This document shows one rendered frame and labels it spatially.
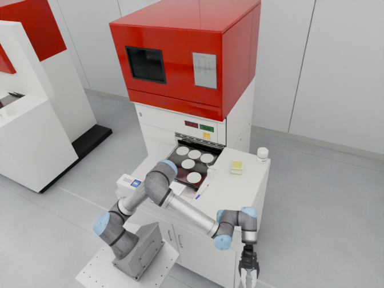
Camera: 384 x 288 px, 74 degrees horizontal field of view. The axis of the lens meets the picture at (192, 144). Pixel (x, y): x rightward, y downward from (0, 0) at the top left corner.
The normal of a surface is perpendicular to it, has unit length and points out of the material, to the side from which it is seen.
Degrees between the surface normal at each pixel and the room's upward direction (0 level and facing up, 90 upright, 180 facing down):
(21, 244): 0
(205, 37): 90
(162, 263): 0
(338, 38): 90
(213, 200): 0
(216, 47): 90
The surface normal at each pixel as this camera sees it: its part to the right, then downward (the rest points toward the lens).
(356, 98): -0.47, 0.60
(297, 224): -0.08, -0.76
